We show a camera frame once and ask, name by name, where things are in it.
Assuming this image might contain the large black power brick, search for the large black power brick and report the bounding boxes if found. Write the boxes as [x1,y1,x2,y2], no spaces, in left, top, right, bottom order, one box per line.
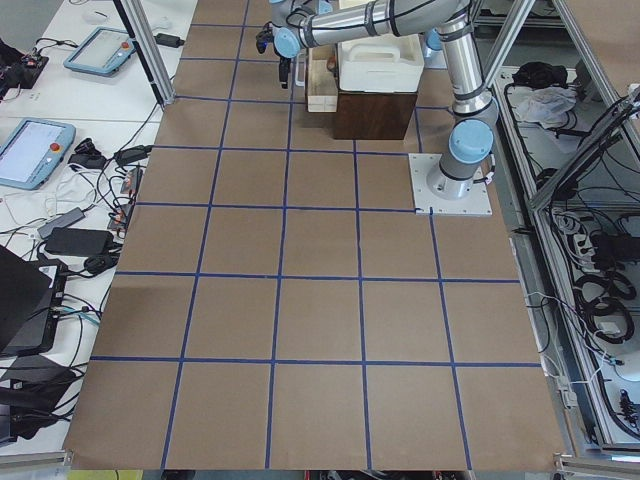
[44,227,115,257]

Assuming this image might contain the near teach pendant tablet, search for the near teach pendant tablet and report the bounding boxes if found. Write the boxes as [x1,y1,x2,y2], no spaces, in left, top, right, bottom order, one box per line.
[1,117,76,191]

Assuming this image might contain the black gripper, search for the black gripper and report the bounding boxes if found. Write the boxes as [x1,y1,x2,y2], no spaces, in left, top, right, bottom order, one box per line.
[255,21,304,90]

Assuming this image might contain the dark brown wooden cabinet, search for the dark brown wooden cabinet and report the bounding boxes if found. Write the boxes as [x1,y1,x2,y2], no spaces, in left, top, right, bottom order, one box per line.
[333,90,418,140]

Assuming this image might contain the white foam box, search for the white foam box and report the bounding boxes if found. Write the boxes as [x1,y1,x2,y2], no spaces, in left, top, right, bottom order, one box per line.
[337,34,424,93]

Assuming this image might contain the black laptop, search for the black laptop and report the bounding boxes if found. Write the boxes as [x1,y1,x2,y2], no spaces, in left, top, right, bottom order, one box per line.
[1,247,68,358]

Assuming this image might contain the aluminium frame enclosure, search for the aluminium frame enclosure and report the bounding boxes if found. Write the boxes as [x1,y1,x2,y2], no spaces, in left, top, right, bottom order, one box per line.
[471,1,639,462]

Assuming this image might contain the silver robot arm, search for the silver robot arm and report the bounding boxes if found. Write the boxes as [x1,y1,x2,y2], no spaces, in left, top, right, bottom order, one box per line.
[256,0,498,201]

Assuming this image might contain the orange grey scissors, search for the orange grey scissors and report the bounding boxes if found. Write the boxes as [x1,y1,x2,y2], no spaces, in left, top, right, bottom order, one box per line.
[326,57,337,71]

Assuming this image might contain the wooden drawer with white handle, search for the wooden drawer with white handle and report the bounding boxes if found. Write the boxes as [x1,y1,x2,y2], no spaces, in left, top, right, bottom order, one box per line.
[294,45,338,113]

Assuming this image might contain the white cloth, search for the white cloth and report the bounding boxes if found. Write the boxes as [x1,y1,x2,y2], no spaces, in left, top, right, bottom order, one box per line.
[514,86,577,129]

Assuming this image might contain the far teach pendant tablet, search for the far teach pendant tablet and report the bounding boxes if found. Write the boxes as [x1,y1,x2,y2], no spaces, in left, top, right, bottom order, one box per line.
[63,27,136,77]

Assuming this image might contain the aluminium frame post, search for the aluminium frame post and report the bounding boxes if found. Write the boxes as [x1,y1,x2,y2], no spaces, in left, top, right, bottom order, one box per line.
[113,0,176,108]

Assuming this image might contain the teach pendant tablet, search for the teach pendant tablet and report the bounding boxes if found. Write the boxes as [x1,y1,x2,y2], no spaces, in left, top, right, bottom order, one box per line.
[63,27,136,77]
[1,117,76,191]

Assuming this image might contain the black power adapter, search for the black power adapter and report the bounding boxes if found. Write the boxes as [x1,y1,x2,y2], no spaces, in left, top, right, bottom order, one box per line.
[154,33,185,48]

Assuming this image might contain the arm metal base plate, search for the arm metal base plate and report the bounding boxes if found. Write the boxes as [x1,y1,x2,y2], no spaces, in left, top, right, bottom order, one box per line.
[408,153,493,217]
[424,49,447,70]

